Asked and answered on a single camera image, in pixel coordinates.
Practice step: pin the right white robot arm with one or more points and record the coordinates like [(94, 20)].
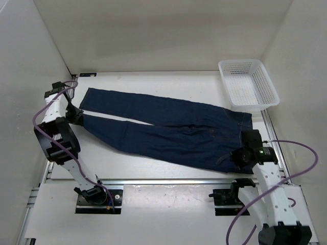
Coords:
[(267, 203)]

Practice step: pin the black corner bracket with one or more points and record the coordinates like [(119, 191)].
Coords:
[(88, 74)]

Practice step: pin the aluminium left frame rail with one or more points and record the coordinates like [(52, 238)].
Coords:
[(50, 126)]

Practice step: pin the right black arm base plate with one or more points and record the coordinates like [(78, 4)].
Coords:
[(225, 202)]

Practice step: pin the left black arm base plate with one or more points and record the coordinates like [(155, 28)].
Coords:
[(97, 201)]

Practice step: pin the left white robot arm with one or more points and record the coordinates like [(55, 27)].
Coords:
[(85, 178)]

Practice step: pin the dark blue denim trousers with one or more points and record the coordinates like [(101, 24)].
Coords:
[(177, 131)]

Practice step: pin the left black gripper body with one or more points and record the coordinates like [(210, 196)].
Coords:
[(73, 114)]

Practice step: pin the white plastic mesh basket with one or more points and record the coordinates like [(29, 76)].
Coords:
[(248, 85)]

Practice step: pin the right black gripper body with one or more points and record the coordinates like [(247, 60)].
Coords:
[(238, 157)]

